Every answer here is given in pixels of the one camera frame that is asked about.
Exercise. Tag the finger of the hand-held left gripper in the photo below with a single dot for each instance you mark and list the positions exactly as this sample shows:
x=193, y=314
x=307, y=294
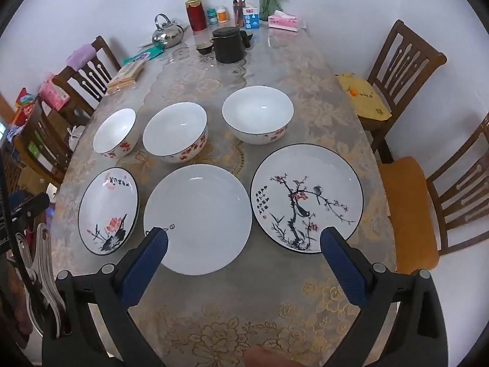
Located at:
x=34, y=206

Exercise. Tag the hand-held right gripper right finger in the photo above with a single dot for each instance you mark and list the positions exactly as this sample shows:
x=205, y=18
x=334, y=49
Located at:
x=344, y=263

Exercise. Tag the purple cloth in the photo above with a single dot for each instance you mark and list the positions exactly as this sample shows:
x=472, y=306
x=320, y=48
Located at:
x=81, y=56

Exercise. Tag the wooden chair with yellow bag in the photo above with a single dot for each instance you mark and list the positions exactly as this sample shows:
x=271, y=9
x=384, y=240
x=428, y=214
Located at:
x=416, y=38

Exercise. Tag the cardboard box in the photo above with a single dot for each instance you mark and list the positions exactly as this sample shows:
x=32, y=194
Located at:
x=61, y=117

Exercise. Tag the colourful toy packaging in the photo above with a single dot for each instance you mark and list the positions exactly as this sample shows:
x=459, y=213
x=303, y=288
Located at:
x=25, y=103

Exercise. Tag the dark tea cup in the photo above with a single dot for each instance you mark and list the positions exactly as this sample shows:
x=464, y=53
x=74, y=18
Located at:
x=204, y=48

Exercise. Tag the person's right hand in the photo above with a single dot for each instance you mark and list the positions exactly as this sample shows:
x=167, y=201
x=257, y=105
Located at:
x=267, y=359

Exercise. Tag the bird and blossom plate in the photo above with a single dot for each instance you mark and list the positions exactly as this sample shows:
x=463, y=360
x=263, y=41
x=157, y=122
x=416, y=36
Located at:
x=328, y=172

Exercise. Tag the red bottle with gold cap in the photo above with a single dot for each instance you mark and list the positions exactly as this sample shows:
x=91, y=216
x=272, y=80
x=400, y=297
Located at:
x=196, y=17

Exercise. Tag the lotus print plate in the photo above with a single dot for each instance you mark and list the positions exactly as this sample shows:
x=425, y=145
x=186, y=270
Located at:
x=110, y=206

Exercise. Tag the medium red flower bowl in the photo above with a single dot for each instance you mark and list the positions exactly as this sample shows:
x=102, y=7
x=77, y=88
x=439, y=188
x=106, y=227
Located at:
x=174, y=126

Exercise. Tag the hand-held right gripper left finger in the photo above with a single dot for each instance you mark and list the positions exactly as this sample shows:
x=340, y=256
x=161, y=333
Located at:
x=147, y=263

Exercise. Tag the small red flower bowl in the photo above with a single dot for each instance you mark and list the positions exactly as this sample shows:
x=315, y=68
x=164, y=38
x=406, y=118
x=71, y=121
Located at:
x=114, y=130

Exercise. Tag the pink tissue pack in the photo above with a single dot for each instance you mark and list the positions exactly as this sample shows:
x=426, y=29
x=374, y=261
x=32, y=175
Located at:
x=53, y=91

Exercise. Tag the metal spring clip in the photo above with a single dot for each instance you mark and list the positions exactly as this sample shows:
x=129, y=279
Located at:
x=46, y=275

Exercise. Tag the pen cup with pencils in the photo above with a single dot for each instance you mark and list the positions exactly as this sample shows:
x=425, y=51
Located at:
x=238, y=15

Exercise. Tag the gold lace table runner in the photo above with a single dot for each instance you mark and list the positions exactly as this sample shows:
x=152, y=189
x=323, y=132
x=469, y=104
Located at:
x=191, y=84

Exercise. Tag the pink tissue box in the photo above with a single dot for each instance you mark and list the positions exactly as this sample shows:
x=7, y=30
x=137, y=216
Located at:
x=283, y=21

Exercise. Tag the orange label white jar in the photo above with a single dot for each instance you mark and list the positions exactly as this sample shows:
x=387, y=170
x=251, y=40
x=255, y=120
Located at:
x=222, y=15

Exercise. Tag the blue and white milk carton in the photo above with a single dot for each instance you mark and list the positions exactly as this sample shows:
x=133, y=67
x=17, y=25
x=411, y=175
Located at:
x=251, y=17

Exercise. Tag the black teapot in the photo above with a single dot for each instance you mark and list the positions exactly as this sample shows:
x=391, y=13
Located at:
x=229, y=46

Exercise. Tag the plain white plate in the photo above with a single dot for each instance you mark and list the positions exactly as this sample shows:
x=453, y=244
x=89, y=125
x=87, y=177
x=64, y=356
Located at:
x=198, y=214

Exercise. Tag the clear biscuit packet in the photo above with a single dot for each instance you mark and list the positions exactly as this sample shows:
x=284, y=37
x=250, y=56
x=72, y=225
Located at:
x=126, y=74

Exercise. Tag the large red flower bowl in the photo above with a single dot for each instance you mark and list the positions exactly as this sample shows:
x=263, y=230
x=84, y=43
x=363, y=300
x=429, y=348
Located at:
x=256, y=109

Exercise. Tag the wooden chair with orange cushion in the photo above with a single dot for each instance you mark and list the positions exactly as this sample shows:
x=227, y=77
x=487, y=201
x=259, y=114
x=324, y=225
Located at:
x=458, y=183

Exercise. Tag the wooden lattice cabinet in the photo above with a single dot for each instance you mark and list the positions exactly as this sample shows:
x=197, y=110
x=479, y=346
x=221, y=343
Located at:
x=11, y=176

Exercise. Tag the wooden chair with purple cloth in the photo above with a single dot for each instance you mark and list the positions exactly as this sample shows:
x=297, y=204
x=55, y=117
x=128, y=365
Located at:
x=101, y=47

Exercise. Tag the white plastic bag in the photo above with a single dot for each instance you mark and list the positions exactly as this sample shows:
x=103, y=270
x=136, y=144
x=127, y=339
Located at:
x=78, y=135

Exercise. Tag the green lid jar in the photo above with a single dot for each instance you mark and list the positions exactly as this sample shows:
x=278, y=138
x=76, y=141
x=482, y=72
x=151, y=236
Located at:
x=212, y=17

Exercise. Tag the steel kettle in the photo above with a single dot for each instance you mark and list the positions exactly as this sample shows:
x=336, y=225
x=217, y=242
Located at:
x=168, y=34

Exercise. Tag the green snack packet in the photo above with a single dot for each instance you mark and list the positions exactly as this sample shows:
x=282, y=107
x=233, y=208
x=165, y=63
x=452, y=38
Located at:
x=145, y=54

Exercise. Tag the yellow paper bag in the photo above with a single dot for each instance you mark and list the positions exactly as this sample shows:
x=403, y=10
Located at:
x=363, y=93

